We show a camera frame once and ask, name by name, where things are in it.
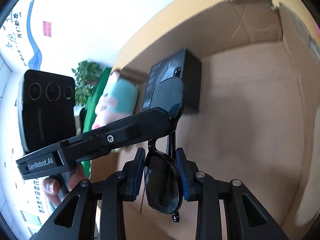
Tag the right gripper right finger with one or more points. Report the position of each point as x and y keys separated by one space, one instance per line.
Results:
x=246 y=218

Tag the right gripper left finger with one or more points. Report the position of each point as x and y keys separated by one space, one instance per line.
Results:
x=74 y=218

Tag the pink pig plush teal shirt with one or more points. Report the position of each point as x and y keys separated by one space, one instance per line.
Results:
x=118 y=100

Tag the black sunglasses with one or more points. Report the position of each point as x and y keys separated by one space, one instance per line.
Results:
x=163 y=186

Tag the black UGREEN charger box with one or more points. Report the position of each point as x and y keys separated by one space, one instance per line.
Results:
x=174 y=84

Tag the person left hand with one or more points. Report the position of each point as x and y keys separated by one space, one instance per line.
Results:
x=51 y=186

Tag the green cloth covered table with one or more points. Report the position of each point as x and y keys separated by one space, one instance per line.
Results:
x=92 y=101

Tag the green potted plant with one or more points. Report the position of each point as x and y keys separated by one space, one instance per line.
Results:
x=87 y=76

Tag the brown cardboard box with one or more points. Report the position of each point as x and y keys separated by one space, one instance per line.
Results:
x=259 y=104

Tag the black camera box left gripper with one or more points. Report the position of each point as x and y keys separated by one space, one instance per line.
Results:
x=45 y=109

